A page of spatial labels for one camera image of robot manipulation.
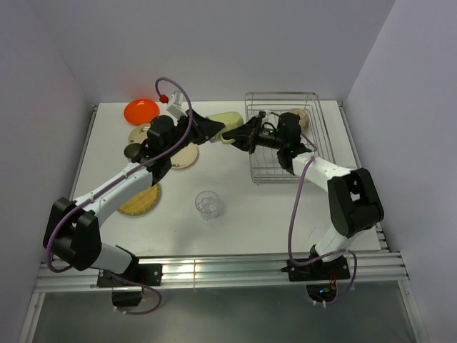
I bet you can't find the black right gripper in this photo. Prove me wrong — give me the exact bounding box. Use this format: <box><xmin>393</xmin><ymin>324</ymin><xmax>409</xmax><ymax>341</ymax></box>
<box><xmin>222</xmin><ymin>116</ymin><xmax>285</xmax><ymax>154</ymax></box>

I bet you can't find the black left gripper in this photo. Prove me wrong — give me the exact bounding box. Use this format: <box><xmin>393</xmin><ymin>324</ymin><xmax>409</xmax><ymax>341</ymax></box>
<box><xmin>164</xmin><ymin>109</ymin><xmax>225</xmax><ymax>159</ymax></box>

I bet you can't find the pale green mug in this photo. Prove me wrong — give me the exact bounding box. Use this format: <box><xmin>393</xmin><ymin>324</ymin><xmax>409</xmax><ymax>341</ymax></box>
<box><xmin>207</xmin><ymin>111</ymin><xmax>244</xmax><ymax>144</ymax></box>

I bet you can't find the wire dish rack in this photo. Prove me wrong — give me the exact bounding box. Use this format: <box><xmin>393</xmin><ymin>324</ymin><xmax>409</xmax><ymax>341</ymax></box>
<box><xmin>244</xmin><ymin>91</ymin><xmax>336</xmax><ymax>184</ymax></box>

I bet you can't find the beige ceramic bowl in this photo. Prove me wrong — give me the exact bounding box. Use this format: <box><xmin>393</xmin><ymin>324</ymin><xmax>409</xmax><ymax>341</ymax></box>
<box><xmin>289</xmin><ymin>108</ymin><xmax>310</xmax><ymax>132</ymax></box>

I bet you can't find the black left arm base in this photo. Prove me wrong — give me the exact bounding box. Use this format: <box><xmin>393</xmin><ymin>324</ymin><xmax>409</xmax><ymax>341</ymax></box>
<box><xmin>96</xmin><ymin>264</ymin><xmax>162</xmax><ymax>315</ymax></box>

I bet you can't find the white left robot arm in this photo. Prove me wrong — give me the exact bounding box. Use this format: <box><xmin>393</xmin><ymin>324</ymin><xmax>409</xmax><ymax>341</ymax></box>
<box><xmin>43</xmin><ymin>109</ymin><xmax>228</xmax><ymax>285</ymax></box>

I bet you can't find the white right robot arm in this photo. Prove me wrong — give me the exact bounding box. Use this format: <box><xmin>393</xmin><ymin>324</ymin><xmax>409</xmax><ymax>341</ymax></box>
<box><xmin>221</xmin><ymin>112</ymin><xmax>384</xmax><ymax>279</ymax></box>

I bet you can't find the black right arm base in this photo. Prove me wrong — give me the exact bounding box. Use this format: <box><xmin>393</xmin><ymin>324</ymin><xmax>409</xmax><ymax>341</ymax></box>
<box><xmin>281</xmin><ymin>257</ymin><xmax>351</xmax><ymax>303</ymax></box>

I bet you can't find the beige plate black spot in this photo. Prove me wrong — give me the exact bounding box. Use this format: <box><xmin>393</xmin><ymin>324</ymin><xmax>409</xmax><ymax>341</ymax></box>
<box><xmin>171</xmin><ymin>144</ymin><xmax>199</xmax><ymax>170</ymax></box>

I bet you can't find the orange plastic plate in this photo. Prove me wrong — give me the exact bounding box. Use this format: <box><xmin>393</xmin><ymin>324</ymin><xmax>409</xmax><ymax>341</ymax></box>
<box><xmin>124</xmin><ymin>99</ymin><xmax>160</xmax><ymax>126</ymax></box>

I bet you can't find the beige floral plate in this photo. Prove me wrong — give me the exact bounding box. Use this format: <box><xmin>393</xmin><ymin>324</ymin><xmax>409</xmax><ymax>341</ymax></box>
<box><xmin>128</xmin><ymin>123</ymin><xmax>151</xmax><ymax>144</ymax></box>

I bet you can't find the clear plastic cup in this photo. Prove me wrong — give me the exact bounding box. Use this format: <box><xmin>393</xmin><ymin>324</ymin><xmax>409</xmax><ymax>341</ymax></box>
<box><xmin>194</xmin><ymin>191</ymin><xmax>222</xmax><ymax>221</ymax></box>

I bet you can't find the metal tumbler cup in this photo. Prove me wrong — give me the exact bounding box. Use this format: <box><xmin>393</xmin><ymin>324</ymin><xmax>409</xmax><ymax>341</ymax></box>
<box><xmin>124</xmin><ymin>143</ymin><xmax>143</xmax><ymax>163</ymax></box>

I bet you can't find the yellow woven pattern plate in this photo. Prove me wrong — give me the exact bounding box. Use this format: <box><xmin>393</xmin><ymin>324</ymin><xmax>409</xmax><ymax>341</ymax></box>
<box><xmin>117</xmin><ymin>184</ymin><xmax>161</xmax><ymax>217</ymax></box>

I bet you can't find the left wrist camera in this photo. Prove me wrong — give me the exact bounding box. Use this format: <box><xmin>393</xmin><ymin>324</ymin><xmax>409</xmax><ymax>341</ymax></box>
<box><xmin>166</xmin><ymin>91</ymin><xmax>186</xmax><ymax>119</ymax></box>

